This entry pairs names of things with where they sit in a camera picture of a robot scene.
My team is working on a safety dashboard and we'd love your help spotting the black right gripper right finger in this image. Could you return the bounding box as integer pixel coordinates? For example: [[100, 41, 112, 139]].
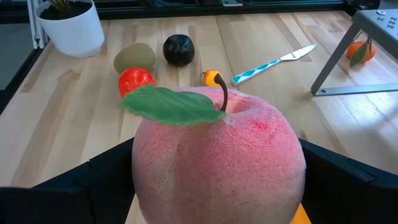
[[298, 138, 398, 224]]

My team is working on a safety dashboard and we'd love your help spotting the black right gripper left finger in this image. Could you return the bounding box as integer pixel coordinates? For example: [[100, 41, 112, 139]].
[[0, 138, 135, 224]]

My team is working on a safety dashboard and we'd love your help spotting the pink peach green leaf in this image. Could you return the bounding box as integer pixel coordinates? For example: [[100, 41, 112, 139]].
[[120, 73, 308, 224]]

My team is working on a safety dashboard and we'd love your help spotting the shiny red round fruit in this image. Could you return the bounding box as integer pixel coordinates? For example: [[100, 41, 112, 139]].
[[118, 67, 155, 98]]

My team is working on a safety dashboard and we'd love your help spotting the beige melon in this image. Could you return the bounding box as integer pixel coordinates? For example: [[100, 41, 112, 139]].
[[113, 42, 156, 75]]

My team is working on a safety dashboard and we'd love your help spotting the orange tangerine with leaf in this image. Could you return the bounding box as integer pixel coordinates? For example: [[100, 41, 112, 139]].
[[346, 36, 376, 68]]

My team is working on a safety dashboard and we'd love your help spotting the green plant white pot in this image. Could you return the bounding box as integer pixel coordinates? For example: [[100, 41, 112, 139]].
[[34, 0, 106, 59]]

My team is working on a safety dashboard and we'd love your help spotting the grey perforated metal riser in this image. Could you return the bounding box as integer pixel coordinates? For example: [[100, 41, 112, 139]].
[[310, 8, 398, 96]]

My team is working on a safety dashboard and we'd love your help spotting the dark brown plum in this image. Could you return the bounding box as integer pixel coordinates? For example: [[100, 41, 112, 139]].
[[162, 34, 196, 67]]

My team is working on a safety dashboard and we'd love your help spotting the knife teal patterned handle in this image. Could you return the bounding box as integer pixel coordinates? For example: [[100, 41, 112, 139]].
[[230, 44, 317, 86]]

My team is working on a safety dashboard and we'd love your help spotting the silver aluminium extrusion post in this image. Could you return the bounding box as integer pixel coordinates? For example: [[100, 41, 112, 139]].
[[26, 0, 50, 50]]

